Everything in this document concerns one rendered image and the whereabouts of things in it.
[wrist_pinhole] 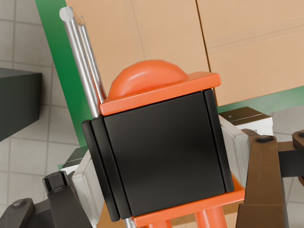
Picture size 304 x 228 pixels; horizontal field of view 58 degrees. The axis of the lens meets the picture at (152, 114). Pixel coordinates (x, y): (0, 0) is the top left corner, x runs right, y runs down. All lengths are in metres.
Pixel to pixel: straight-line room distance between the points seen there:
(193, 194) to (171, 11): 0.79
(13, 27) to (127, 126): 1.45
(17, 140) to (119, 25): 0.97
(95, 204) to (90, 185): 0.01
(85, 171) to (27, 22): 1.43
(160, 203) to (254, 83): 0.84
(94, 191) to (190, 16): 0.81
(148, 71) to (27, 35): 1.41
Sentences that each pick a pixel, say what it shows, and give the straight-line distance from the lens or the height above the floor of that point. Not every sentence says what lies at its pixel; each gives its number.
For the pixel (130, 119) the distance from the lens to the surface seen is 0.16.
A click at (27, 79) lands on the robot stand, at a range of 1.37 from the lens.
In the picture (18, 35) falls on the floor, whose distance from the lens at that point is 1.58.
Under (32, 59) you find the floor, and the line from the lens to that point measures 1.55.
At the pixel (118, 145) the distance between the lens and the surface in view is 0.17.
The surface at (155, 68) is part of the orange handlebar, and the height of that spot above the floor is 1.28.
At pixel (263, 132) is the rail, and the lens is 0.98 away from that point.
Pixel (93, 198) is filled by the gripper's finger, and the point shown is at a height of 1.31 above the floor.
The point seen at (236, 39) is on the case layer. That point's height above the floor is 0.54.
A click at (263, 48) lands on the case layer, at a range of 0.99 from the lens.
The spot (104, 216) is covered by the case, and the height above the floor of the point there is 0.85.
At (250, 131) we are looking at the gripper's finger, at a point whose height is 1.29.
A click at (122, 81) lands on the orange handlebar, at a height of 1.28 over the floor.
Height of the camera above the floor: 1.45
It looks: 79 degrees down
